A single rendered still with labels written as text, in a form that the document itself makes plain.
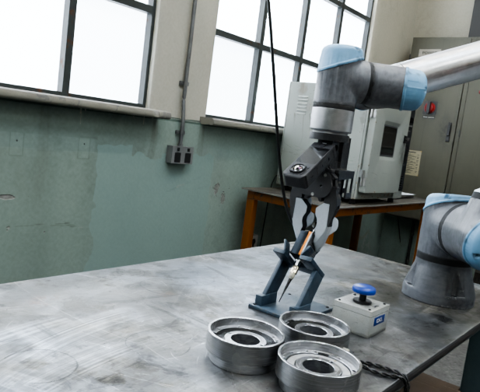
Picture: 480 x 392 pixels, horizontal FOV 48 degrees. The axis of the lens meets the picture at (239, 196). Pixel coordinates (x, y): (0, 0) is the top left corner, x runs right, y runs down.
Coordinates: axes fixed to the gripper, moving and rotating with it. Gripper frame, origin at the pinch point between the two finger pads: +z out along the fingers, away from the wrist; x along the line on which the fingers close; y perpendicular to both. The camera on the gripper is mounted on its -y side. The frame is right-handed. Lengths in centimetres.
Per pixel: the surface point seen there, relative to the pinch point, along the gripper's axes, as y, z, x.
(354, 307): -3.0, 7.8, -12.2
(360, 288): -1.4, 4.9, -12.1
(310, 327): -13.8, 9.5, -10.5
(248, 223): 163, 35, 135
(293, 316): -13.7, 8.8, -7.3
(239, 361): -31.3, 10.0, -10.8
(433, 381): 51, 37, -12
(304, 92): 186, -45, 124
